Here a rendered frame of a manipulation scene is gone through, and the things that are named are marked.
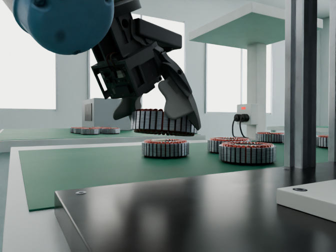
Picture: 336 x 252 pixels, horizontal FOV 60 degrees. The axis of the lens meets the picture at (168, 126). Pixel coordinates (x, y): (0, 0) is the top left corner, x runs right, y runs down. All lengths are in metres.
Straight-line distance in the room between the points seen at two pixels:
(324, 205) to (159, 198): 0.12
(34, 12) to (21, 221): 0.17
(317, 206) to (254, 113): 1.08
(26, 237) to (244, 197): 0.17
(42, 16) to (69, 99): 4.40
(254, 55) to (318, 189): 1.13
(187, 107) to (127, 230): 0.28
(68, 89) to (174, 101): 4.25
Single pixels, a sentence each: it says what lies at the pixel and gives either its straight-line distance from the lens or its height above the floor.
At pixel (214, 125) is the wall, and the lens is 5.72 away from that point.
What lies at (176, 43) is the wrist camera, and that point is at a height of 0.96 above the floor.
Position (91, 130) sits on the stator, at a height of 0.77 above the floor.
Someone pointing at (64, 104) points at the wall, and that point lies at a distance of 4.62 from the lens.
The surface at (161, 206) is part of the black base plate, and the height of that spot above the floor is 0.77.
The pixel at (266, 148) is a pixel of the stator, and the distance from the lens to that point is 0.57.
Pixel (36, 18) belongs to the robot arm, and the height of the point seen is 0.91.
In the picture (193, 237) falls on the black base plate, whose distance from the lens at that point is 0.17.
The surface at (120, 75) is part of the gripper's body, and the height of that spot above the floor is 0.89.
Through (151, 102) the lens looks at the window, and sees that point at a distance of 5.03.
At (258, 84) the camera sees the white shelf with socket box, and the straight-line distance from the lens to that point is 1.33.
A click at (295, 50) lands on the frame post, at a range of 0.45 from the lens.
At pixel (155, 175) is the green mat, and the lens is 0.45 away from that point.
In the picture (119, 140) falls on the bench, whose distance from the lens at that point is 1.49.
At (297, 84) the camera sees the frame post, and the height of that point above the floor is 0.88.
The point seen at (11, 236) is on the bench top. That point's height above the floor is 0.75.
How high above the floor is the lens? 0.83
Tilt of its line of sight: 1 degrees down
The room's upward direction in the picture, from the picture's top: straight up
